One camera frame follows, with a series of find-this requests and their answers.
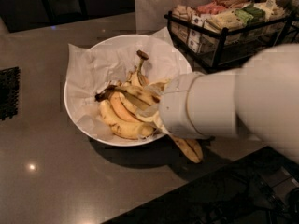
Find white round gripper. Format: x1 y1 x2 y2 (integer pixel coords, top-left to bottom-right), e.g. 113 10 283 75
135 72 207 139

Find spotted yellow banana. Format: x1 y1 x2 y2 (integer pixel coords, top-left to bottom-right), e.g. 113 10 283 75
94 85 203 163

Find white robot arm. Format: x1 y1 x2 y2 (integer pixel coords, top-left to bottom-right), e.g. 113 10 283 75
137 44 299 163

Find orange-tinted banana underneath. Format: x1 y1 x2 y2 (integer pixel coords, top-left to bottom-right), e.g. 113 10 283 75
109 92 140 123

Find yellow banana bottom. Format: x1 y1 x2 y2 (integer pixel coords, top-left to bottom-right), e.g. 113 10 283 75
99 100 155 140

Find white bowl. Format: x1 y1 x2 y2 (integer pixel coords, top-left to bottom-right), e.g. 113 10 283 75
63 34 193 147

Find white paper liner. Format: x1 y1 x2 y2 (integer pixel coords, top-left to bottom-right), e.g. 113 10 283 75
65 27 193 142

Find white packet boxes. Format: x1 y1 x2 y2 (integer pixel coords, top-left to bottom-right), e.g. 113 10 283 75
170 5 215 54

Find pink packet stack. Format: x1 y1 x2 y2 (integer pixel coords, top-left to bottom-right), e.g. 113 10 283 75
197 2 226 15

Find green packet stack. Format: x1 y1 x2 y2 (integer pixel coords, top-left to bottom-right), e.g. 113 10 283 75
235 4 265 25

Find black grid vent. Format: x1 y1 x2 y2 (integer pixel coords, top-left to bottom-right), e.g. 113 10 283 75
0 67 20 120

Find black wire rack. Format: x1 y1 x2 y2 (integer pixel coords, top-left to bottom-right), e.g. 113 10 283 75
164 11 293 73

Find black chair frame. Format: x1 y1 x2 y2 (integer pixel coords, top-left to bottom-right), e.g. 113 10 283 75
42 0 88 25

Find black cables under table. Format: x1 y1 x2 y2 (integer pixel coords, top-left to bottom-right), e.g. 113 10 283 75
186 168 299 224

